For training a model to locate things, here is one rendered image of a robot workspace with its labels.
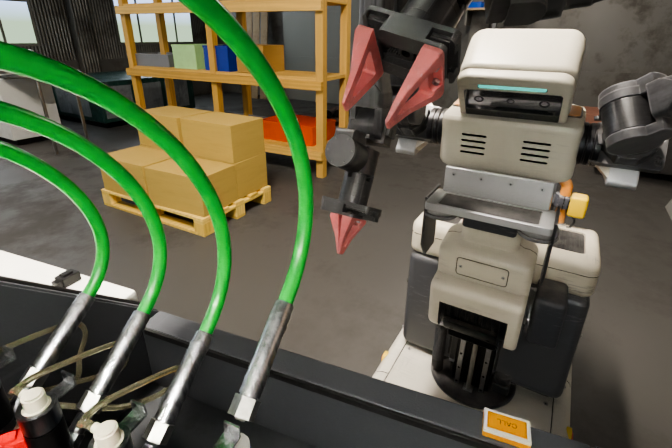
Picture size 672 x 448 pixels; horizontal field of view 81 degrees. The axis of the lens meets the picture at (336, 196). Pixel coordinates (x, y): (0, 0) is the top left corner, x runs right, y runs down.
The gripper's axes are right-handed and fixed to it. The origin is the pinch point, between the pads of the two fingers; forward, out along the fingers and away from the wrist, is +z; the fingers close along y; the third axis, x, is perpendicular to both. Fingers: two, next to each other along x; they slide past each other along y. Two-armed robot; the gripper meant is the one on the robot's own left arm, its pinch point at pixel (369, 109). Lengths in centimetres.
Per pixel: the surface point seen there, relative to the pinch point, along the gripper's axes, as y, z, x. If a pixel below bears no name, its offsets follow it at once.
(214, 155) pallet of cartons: -198, -17, 212
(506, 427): 25.8, 19.4, 21.4
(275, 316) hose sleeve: 3.2, 21.2, 0.2
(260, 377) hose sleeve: 5.3, 25.5, -0.7
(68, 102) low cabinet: -645, 4, 375
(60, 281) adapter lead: -39, 40, 19
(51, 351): -16.3, 37.3, 1.8
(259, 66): -1.0, 7.1, -14.5
